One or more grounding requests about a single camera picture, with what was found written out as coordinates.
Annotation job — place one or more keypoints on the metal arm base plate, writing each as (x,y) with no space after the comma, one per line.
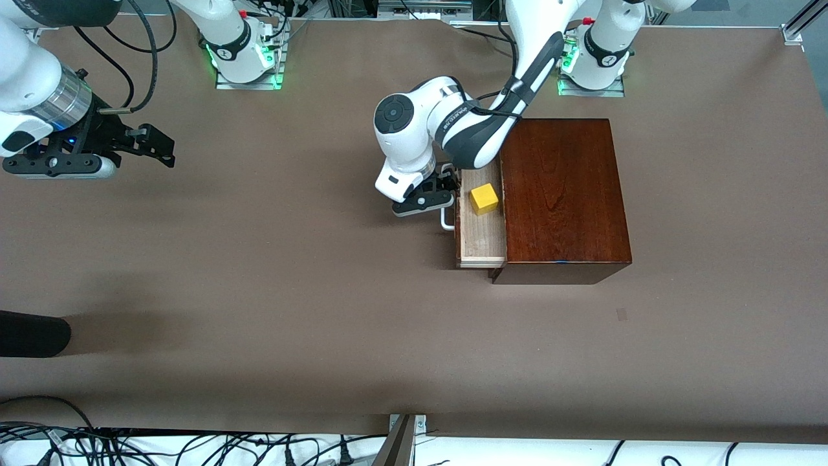
(582,92)
(226,85)

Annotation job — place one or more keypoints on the brown table cover sheet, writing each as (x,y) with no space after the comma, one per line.
(259,259)

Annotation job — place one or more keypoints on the aluminium frame profile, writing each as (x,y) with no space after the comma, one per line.
(812,14)

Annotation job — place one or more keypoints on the yellow wooden block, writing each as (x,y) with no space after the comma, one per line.
(484,197)

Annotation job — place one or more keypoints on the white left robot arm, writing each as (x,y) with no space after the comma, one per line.
(404,145)

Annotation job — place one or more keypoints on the grey metal bar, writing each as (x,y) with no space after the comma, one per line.
(396,446)

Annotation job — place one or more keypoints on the dark brown wooden cabinet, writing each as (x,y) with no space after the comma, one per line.
(563,194)

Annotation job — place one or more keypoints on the black cylindrical object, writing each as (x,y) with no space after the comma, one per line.
(32,333)

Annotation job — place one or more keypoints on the small aluminium corner bracket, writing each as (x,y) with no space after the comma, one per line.
(792,34)

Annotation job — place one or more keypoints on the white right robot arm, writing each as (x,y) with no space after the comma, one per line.
(26,71)

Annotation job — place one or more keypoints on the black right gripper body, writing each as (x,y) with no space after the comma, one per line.
(105,131)

